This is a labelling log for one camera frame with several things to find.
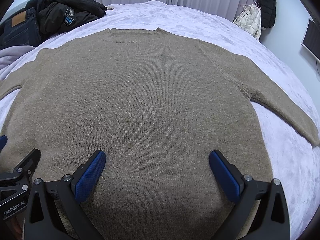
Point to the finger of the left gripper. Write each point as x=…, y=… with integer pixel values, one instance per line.
x=3, y=141
x=15, y=186

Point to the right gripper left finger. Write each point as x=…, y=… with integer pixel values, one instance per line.
x=42, y=220

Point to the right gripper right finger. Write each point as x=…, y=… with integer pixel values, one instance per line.
x=271, y=220

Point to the brown knit sweater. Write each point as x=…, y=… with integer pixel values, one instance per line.
x=157, y=104

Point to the lavender fleece bed blanket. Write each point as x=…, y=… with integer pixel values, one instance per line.
x=293, y=162

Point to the grey folded blanket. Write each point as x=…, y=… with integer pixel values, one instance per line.
x=10, y=55

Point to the dark blue jeans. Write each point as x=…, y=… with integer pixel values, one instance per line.
x=21, y=30

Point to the black jacket pile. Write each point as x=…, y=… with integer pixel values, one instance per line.
x=60, y=16

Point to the cream puffer jacket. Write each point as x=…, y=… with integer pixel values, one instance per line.
x=249, y=20

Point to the black hanging puffer jacket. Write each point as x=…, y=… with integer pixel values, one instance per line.
x=268, y=12

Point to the wall mounted monitor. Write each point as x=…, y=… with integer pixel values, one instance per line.
x=311, y=39

